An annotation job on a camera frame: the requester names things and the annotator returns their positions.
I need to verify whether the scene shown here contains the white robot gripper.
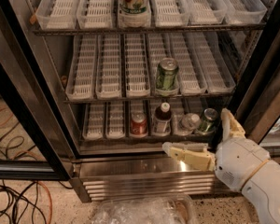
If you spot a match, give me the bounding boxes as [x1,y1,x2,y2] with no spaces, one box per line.
[162,108,271,192]

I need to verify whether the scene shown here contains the red coke can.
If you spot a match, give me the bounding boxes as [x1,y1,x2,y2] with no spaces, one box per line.
[130,113,147,137]

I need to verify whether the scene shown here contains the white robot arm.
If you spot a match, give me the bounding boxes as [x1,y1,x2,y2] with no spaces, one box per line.
[162,108,280,224]

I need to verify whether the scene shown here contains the green can bottom shelf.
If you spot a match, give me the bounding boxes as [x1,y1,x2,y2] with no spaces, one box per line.
[195,108,218,135]

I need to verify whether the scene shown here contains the green can shelf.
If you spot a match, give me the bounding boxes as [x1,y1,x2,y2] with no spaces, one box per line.
[195,108,218,135]
[156,58,179,96]

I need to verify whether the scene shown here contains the green can middle shelf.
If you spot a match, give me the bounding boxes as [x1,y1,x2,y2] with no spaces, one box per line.
[156,58,179,96]

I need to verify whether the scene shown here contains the stainless steel fridge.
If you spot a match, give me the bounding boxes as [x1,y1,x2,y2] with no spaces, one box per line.
[0,0,280,203]

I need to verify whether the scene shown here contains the white green 7up can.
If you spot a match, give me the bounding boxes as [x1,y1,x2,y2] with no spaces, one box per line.
[118,0,150,28]

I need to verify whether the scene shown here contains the glass fridge door left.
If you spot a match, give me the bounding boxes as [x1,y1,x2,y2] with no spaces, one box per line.
[0,0,78,180]

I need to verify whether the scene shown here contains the brown bottle white cap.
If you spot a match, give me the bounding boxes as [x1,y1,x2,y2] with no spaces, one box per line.
[152,102,172,136]

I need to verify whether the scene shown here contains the bottom wire shelf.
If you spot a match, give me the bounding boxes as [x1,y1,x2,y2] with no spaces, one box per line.
[82,134,214,143]

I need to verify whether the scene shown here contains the wire shelf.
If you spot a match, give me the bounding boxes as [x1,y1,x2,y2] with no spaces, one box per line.
[82,134,214,143]
[63,92,234,105]
[33,23,265,36]

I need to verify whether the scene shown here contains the middle wire shelf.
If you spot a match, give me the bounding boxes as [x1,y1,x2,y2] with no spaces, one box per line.
[63,92,234,105]

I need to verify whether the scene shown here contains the top wire shelf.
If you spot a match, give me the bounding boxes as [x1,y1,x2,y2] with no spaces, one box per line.
[33,23,265,36]

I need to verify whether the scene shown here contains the orange cable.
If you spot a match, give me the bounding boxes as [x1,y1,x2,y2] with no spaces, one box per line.
[34,180,54,224]

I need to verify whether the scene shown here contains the black cables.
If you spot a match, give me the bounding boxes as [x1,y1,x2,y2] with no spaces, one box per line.
[0,180,73,224]

